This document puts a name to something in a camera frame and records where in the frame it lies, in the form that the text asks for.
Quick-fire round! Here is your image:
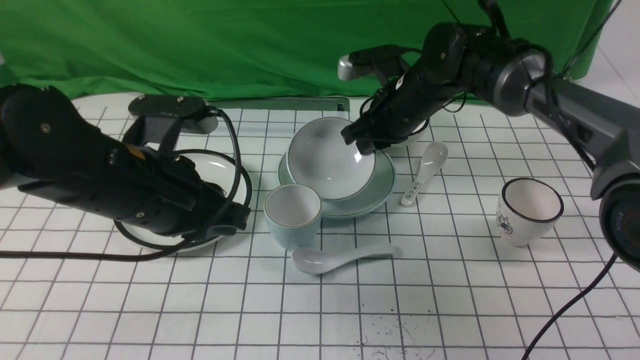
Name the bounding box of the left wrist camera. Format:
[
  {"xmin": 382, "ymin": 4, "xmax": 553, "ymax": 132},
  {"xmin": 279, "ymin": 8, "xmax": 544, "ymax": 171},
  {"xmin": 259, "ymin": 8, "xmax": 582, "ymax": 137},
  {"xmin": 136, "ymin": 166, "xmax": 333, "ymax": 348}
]
[{"xmin": 122, "ymin": 94, "xmax": 218, "ymax": 157}]

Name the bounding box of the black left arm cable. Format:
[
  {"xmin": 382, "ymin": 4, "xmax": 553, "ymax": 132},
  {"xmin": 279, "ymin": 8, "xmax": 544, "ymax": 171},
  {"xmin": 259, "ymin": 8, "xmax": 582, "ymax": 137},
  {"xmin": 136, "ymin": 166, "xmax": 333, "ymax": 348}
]
[{"xmin": 0, "ymin": 107, "xmax": 253, "ymax": 263}]

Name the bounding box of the pale blue shallow bowl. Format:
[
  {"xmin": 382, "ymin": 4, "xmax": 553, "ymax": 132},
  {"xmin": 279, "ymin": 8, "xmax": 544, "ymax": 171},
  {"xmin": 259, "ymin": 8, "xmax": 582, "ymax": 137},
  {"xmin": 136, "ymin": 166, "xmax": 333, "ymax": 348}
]
[{"xmin": 285, "ymin": 117, "xmax": 376, "ymax": 202}]

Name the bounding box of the white printed-handle spoon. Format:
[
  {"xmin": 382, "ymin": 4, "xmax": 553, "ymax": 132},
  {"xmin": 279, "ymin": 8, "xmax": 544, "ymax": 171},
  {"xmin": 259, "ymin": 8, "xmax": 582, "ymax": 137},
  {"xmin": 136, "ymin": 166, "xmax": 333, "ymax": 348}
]
[{"xmin": 400, "ymin": 141, "xmax": 449, "ymax": 207}]

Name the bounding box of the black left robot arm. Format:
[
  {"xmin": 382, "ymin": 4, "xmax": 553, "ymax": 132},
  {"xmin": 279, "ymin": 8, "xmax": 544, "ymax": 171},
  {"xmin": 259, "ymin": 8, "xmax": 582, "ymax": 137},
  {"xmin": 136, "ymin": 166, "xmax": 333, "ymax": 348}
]
[{"xmin": 1, "ymin": 84, "xmax": 250, "ymax": 239}]

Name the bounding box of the black-rimmed cartoon bowl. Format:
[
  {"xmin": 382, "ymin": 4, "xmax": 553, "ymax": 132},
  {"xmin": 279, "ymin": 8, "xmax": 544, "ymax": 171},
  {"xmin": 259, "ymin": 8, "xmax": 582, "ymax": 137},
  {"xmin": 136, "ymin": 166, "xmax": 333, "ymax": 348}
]
[{"xmin": 359, "ymin": 97, "xmax": 428, "ymax": 148}]

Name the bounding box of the green backdrop cloth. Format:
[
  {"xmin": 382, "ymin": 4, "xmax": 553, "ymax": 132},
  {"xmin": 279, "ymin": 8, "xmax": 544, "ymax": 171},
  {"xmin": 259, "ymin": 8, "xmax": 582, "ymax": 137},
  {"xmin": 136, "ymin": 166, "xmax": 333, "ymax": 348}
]
[{"xmin": 0, "ymin": 0, "xmax": 615, "ymax": 106}]

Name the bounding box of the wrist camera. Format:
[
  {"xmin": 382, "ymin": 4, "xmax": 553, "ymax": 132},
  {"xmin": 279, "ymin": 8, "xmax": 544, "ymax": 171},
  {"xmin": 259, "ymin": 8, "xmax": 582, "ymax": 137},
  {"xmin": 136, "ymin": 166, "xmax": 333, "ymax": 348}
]
[
  {"xmin": 337, "ymin": 44, "xmax": 421, "ymax": 85},
  {"xmin": 122, "ymin": 94, "xmax": 218, "ymax": 157}
]

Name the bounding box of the pale blue flat plate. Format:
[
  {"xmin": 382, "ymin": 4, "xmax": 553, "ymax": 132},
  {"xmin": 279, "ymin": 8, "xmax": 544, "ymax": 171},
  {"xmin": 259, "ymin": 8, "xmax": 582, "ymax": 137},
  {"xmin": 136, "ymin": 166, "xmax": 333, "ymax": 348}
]
[{"xmin": 278, "ymin": 150, "xmax": 397, "ymax": 219}]

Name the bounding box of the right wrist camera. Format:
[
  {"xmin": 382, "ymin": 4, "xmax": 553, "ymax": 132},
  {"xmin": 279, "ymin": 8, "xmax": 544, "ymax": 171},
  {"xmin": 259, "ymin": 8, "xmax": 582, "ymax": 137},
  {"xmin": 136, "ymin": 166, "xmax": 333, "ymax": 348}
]
[{"xmin": 337, "ymin": 44, "xmax": 421, "ymax": 85}]

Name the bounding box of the pale blue ceramic spoon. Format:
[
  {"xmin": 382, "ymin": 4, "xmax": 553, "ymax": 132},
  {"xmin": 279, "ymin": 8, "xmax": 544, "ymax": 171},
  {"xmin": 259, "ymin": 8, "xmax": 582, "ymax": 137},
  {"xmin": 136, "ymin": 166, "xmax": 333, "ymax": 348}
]
[{"xmin": 291, "ymin": 243, "xmax": 398, "ymax": 275}]

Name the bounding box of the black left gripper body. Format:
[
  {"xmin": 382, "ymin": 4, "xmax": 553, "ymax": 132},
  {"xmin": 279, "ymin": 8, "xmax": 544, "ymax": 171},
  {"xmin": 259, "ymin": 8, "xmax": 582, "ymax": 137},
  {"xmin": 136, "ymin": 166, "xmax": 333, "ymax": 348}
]
[{"xmin": 114, "ymin": 153, "xmax": 250, "ymax": 239}]

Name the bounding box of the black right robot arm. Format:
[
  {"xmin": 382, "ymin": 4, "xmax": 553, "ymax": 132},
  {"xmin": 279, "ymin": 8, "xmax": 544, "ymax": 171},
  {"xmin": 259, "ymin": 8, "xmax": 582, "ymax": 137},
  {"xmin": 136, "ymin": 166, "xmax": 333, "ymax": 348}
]
[{"xmin": 338, "ymin": 22, "xmax": 640, "ymax": 270}]

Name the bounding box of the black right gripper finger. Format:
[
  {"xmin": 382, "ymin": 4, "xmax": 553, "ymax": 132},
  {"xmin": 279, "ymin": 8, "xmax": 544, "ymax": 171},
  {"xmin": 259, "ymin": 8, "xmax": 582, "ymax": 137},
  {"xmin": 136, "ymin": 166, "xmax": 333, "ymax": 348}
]
[{"xmin": 341, "ymin": 120, "xmax": 379, "ymax": 155}]

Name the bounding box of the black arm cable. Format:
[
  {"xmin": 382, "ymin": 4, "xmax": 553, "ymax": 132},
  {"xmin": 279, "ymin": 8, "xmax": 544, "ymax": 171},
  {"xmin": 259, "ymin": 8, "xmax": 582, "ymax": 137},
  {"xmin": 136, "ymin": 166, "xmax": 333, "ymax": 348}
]
[
  {"xmin": 0, "ymin": 107, "xmax": 253, "ymax": 263},
  {"xmin": 520, "ymin": 252, "xmax": 621, "ymax": 360}
]

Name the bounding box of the black-rimmed cartoon plate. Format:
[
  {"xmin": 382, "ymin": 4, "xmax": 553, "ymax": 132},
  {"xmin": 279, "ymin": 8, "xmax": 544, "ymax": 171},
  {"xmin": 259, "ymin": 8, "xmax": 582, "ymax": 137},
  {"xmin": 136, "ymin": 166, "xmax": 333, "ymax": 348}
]
[{"xmin": 115, "ymin": 149, "xmax": 253, "ymax": 253}]

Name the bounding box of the black-rimmed white cup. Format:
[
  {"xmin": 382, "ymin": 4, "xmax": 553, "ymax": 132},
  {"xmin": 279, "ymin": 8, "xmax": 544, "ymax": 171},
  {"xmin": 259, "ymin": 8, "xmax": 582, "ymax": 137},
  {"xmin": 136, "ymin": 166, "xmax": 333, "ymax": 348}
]
[{"xmin": 495, "ymin": 177, "xmax": 565, "ymax": 248}]

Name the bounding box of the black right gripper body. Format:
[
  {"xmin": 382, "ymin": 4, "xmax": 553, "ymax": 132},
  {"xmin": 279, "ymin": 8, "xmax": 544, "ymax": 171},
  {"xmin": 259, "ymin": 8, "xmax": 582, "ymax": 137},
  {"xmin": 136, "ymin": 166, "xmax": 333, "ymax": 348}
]
[{"xmin": 358, "ymin": 23, "xmax": 469, "ymax": 143}]

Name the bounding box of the pale blue cup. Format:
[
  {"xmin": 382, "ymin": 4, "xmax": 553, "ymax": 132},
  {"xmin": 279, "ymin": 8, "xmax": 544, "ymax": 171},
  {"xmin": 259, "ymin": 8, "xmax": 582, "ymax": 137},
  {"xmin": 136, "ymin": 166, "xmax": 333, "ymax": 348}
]
[{"xmin": 263, "ymin": 184, "xmax": 323, "ymax": 251}]

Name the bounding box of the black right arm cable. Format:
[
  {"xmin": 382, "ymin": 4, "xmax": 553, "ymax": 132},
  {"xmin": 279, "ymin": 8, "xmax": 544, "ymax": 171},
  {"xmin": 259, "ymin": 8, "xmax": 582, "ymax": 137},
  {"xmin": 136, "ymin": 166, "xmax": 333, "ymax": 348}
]
[{"xmin": 520, "ymin": 252, "xmax": 621, "ymax": 360}]

